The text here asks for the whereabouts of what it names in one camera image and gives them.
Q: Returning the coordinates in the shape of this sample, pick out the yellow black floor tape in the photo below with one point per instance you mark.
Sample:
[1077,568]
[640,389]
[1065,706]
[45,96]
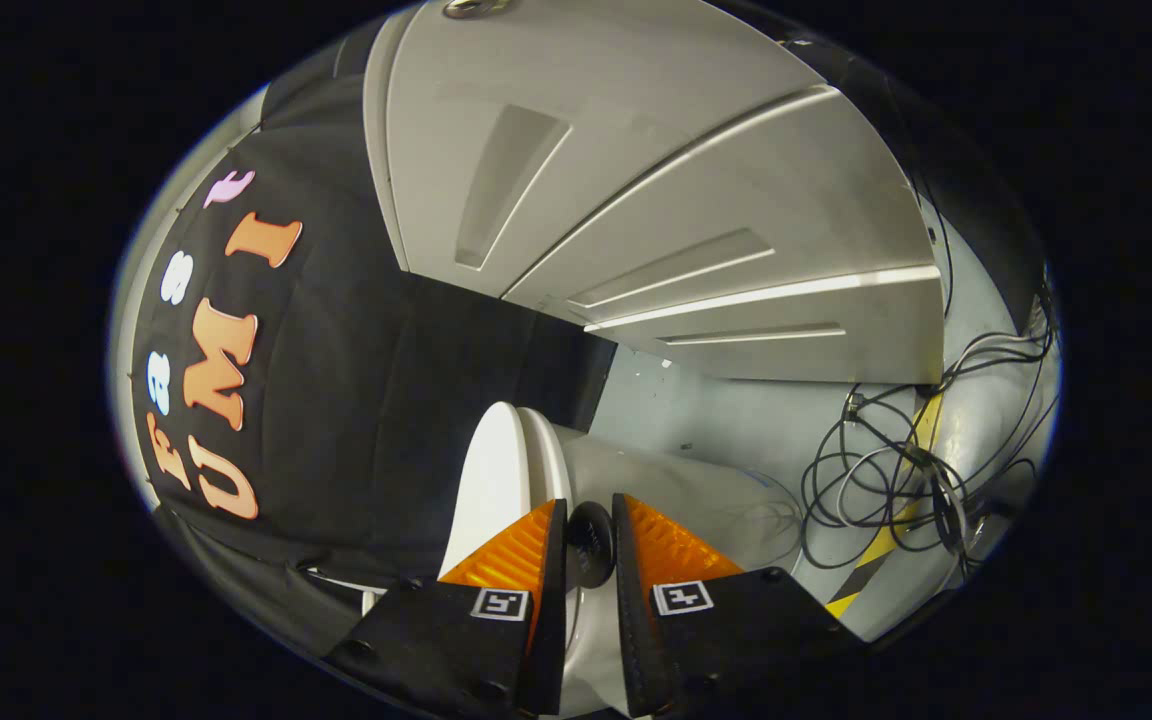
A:
[876,550]

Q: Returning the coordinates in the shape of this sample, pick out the black backdrop cloth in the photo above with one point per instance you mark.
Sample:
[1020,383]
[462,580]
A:
[356,380]

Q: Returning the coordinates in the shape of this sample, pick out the white toilet lid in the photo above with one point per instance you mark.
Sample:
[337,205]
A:
[486,480]

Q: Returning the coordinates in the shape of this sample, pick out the white toilet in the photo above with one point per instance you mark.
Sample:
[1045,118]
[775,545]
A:
[656,480]

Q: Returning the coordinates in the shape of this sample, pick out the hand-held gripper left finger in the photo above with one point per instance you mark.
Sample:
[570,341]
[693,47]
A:
[551,640]

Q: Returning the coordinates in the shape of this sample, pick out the white drawer cabinet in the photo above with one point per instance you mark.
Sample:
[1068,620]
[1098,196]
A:
[636,150]

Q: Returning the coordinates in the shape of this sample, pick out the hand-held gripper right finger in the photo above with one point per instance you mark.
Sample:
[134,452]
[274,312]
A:
[633,640]

